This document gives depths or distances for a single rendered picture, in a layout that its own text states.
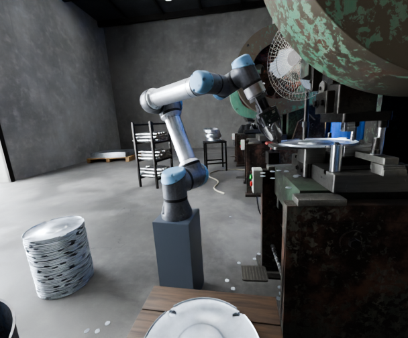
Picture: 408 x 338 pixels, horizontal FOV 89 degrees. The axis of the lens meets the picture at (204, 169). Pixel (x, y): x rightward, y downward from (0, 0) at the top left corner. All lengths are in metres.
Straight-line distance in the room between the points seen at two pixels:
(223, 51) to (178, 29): 1.64
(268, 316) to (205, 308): 0.18
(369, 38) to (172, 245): 0.95
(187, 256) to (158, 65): 7.47
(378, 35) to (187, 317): 0.76
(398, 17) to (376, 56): 0.06
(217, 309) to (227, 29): 7.78
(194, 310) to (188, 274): 0.40
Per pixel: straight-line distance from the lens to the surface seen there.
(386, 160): 0.81
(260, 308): 0.75
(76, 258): 1.44
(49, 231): 1.46
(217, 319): 0.70
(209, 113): 7.52
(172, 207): 0.98
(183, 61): 7.90
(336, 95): 0.92
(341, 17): 0.49
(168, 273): 1.14
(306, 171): 0.92
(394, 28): 0.52
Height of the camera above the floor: 0.89
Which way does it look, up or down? 13 degrees down
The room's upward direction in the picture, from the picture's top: 3 degrees counter-clockwise
